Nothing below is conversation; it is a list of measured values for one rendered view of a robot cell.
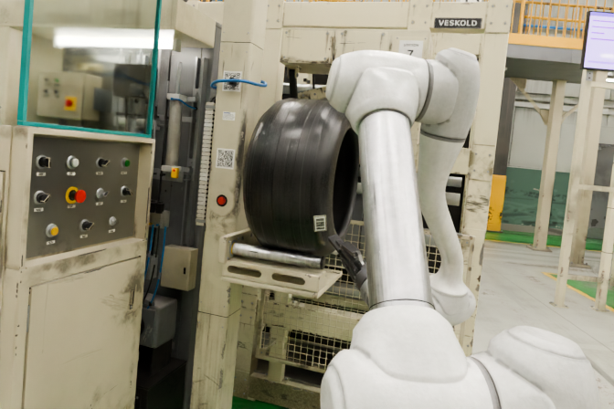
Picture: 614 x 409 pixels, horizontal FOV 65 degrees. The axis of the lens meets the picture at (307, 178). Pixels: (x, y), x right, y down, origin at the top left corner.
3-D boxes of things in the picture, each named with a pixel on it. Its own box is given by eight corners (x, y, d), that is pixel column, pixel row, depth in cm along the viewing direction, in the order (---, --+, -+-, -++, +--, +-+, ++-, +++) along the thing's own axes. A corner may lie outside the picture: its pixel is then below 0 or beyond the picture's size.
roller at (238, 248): (227, 254, 172) (230, 241, 173) (233, 254, 177) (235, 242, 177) (322, 269, 162) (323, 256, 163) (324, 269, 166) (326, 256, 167)
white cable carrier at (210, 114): (195, 225, 186) (206, 101, 184) (202, 223, 191) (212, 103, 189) (206, 225, 185) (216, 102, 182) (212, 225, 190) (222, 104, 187)
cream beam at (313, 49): (278, 62, 201) (281, 26, 200) (297, 73, 225) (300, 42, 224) (427, 68, 183) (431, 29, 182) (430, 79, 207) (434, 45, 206)
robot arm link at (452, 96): (454, 129, 113) (399, 121, 111) (474, 50, 107) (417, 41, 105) (479, 143, 101) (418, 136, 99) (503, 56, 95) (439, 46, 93)
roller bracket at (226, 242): (217, 263, 170) (219, 235, 170) (260, 246, 208) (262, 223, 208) (225, 265, 169) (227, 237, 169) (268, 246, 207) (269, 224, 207)
